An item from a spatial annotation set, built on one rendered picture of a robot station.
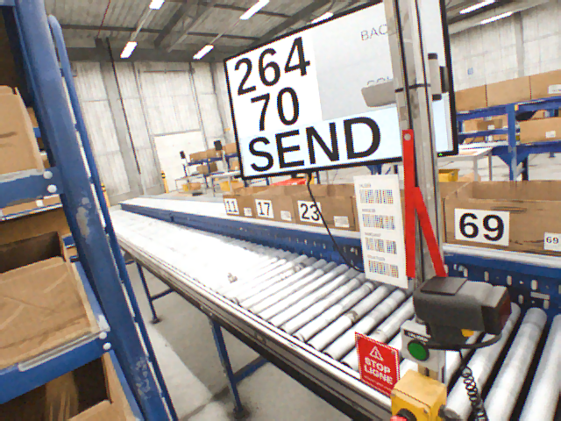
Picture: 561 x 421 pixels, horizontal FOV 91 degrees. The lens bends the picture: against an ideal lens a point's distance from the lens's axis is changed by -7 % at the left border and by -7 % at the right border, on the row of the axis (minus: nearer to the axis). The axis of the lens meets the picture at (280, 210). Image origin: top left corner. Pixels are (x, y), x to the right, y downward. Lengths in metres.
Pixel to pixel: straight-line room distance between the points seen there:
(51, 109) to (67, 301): 0.23
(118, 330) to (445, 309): 0.43
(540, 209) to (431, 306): 0.66
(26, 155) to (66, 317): 0.20
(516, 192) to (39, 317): 1.39
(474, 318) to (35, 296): 0.54
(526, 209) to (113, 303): 1.03
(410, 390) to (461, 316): 0.21
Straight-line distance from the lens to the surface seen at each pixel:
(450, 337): 0.51
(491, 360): 0.91
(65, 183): 0.40
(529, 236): 1.11
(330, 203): 1.42
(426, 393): 0.62
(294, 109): 0.67
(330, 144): 0.64
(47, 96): 0.40
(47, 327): 0.46
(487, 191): 1.40
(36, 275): 0.45
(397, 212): 0.51
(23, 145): 0.43
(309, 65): 0.67
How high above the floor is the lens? 1.32
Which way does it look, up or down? 12 degrees down
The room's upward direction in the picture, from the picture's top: 10 degrees counter-clockwise
